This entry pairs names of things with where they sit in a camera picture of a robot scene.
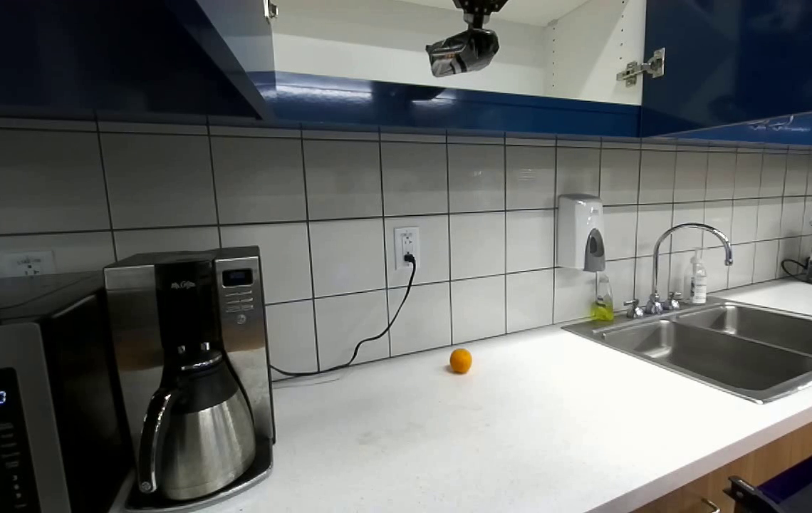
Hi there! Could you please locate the blue cabinet door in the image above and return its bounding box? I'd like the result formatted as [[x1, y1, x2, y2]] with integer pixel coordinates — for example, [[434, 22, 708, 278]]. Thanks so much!
[[0, 0, 270, 122], [638, 0, 812, 137]]

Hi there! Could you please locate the white wall outlet with plug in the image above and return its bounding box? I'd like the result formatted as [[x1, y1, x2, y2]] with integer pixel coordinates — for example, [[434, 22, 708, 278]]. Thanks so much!
[[392, 224, 426, 287]]

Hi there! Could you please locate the metal cabinet hinge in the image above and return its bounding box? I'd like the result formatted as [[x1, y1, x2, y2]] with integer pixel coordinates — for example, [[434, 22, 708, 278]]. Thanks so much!
[[619, 45, 669, 89]]

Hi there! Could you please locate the yellow dish soap bottle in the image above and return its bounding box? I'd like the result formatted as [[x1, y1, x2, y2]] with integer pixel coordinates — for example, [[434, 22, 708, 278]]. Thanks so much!
[[588, 269, 619, 327]]

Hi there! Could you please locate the dark blue drawer item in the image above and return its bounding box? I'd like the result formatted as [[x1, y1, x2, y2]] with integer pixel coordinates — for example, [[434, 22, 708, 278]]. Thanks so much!
[[723, 444, 812, 513]]

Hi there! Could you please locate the orange fruit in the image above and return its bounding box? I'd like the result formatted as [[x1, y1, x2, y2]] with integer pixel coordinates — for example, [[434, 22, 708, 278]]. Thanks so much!
[[447, 344, 477, 377]]

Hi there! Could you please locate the stainless steel double sink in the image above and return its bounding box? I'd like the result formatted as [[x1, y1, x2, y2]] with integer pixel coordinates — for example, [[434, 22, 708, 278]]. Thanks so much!
[[571, 296, 812, 404]]

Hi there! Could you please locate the blue wall cabinet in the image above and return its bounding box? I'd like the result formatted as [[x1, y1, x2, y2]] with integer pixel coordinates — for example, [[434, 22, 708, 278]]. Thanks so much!
[[175, 0, 812, 150]]

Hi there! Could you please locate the stainless steel carafe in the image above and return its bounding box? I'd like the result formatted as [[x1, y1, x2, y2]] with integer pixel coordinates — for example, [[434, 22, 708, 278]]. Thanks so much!
[[135, 354, 262, 504]]

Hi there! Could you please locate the black power cord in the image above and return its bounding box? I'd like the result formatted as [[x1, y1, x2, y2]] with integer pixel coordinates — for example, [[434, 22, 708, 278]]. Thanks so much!
[[269, 251, 421, 383]]

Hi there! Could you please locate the white empty wall outlet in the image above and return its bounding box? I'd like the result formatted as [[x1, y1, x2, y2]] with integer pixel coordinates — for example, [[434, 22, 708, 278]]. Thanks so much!
[[13, 251, 54, 281]]

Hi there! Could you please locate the chrome sink faucet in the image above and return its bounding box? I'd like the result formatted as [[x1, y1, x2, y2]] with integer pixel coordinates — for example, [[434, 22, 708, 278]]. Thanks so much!
[[625, 219, 739, 320]]

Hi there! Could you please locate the black steel coffee maker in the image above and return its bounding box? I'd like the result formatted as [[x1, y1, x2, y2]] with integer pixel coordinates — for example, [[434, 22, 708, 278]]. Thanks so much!
[[102, 246, 279, 509]]

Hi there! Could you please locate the white wall soap dispenser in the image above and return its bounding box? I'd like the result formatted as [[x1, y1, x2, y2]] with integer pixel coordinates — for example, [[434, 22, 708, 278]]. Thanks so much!
[[555, 194, 610, 276]]

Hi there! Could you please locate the small white bottle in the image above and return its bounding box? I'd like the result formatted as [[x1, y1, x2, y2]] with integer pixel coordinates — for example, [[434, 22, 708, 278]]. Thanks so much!
[[686, 254, 712, 307]]

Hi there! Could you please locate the wooden base cabinet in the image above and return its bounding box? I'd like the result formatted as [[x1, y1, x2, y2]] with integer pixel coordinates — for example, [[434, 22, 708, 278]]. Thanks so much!
[[612, 397, 812, 513]]

